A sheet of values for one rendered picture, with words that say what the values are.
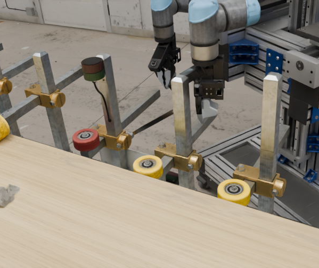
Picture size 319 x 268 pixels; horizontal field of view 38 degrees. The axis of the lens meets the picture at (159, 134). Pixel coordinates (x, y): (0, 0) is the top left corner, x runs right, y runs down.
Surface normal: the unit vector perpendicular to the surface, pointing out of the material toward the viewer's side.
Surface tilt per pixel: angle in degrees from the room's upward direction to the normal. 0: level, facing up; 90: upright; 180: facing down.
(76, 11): 91
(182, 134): 90
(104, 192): 0
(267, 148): 90
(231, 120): 0
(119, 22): 90
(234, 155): 0
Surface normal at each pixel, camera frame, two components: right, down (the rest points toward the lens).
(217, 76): -0.17, 0.55
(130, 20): -0.48, 0.51
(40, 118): -0.08, -0.83
